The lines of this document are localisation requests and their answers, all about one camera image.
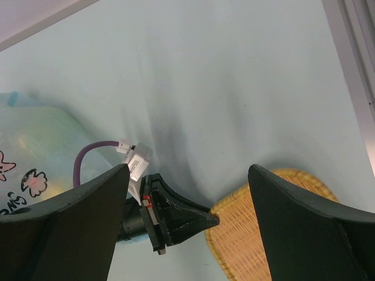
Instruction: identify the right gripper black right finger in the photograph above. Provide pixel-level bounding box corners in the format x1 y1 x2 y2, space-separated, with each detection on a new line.
248 165 374 280

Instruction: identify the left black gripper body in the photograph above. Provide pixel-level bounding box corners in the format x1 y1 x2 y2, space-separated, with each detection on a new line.
140 176 166 255

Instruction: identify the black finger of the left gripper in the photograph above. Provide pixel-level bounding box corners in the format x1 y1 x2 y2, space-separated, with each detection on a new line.
159 178 220 245

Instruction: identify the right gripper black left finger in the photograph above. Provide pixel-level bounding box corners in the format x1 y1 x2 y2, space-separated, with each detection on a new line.
1 164 129 280

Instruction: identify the woven bamboo tray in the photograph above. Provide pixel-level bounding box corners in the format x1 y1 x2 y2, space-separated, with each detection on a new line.
204 168 339 280

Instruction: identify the light blue plastic bag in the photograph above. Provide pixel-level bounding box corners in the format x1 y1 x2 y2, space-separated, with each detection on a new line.
1 91 119 215

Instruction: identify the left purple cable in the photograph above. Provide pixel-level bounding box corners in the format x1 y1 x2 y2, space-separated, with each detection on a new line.
72 140 121 187

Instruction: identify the aluminium frame rail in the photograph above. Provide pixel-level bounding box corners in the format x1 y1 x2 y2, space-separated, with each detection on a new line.
322 1 374 170

